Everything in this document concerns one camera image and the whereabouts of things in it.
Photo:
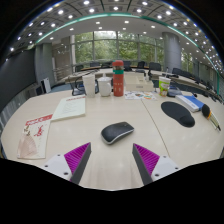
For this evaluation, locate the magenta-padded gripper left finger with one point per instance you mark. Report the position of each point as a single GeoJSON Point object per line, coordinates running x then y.
{"type": "Point", "coordinates": [57, 164]}

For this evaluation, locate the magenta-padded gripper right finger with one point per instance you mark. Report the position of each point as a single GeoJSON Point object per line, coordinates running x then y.
{"type": "Point", "coordinates": [165, 165]}

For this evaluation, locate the black computer mouse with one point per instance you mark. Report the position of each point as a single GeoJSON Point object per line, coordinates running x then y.
{"type": "Point", "coordinates": [116, 131]}

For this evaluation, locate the black mouse pad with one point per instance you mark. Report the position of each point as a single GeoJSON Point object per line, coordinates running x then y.
{"type": "Point", "coordinates": [176, 111]}

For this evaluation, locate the red and white pamphlet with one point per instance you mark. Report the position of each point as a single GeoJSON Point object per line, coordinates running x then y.
{"type": "Point", "coordinates": [35, 136]}

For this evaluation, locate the beige booklet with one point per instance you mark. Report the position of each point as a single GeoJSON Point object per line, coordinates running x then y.
{"type": "Point", "coordinates": [69, 107]}

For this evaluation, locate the blue and white book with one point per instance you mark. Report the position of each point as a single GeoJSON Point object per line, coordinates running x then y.
{"type": "Point", "coordinates": [190, 102]}

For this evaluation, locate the black and yellow microphone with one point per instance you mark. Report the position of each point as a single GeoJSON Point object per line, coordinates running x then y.
{"type": "Point", "coordinates": [206, 111]}

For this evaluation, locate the colourful leaflet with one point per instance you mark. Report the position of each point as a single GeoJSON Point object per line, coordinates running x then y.
{"type": "Point", "coordinates": [140, 96]}

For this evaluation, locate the green printed paper cup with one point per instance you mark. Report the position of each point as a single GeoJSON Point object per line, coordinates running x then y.
{"type": "Point", "coordinates": [164, 86]}

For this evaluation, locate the white upright floor appliance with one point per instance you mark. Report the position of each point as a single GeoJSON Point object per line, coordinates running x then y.
{"type": "Point", "coordinates": [46, 85]}

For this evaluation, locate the stack of white paper cups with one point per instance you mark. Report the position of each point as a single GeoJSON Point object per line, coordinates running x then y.
{"type": "Point", "coordinates": [89, 86]}

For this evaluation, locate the cream organizer box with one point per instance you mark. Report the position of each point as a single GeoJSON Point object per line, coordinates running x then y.
{"type": "Point", "coordinates": [138, 85]}

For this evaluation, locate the curved conference desk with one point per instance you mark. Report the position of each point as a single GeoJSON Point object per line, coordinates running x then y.
{"type": "Point", "coordinates": [186, 81]}

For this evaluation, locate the white lidded mug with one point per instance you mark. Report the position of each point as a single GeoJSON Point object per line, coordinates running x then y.
{"type": "Point", "coordinates": [104, 87]}

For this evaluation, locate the red thermos bottle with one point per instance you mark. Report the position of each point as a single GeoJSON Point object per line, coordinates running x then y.
{"type": "Point", "coordinates": [118, 80]}

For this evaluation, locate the black office chairs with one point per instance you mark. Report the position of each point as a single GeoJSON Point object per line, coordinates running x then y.
{"type": "Point", "coordinates": [154, 66]}

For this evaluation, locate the ceiling lights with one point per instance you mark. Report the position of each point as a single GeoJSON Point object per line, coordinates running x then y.
{"type": "Point", "coordinates": [91, 10]}

